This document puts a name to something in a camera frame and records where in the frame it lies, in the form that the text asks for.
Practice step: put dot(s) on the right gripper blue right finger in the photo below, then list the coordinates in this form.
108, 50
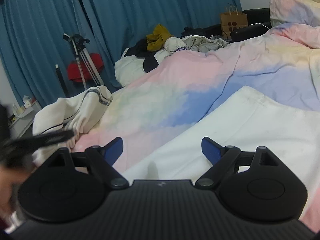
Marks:
223, 160

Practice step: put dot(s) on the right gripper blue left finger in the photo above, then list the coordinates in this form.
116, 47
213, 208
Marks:
101, 161

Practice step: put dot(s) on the white knit sweatpants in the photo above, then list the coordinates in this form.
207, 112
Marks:
162, 131

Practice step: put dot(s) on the white and black clothes pile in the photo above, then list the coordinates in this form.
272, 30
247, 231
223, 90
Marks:
137, 61

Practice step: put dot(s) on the person's left hand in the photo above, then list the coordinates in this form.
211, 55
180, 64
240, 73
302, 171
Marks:
10, 177

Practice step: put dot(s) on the white dressing table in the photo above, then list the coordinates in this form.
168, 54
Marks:
24, 121

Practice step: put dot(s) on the white tissue box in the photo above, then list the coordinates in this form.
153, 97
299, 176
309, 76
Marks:
28, 101

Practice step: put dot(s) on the pastel tie-dye duvet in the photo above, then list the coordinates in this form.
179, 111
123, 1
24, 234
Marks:
286, 56

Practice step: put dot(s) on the red cloth on chair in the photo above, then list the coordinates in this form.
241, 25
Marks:
73, 69

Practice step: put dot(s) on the garment steamer stand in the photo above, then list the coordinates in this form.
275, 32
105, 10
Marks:
78, 47

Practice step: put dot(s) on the mustard yellow garment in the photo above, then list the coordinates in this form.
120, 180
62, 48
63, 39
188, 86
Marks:
157, 38

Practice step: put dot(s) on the brown paper bag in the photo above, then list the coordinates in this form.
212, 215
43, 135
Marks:
232, 20

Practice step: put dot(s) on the black sofa chair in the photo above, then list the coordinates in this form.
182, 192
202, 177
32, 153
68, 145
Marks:
258, 24

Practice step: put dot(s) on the blue curtain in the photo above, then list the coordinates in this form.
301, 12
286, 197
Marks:
32, 31

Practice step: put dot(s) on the pastel pillow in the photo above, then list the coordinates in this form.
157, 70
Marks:
294, 11

